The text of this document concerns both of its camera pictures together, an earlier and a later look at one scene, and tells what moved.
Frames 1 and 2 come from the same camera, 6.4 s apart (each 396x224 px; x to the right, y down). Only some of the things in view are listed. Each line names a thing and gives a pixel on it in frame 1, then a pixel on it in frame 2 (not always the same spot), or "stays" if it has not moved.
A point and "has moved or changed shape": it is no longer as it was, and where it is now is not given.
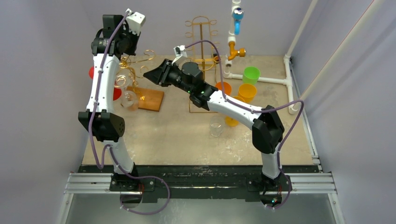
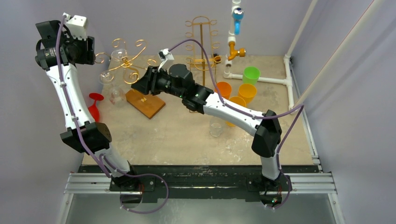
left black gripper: (136, 38) → (88, 56)
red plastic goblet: (117, 94) has moved or changed shape
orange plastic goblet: (227, 88) stays
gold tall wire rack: (201, 45) stays
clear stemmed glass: (129, 100) has moved or changed shape
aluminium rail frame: (300, 183) stays
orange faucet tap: (233, 52) stays
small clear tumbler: (216, 124) stays
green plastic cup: (251, 74) stays
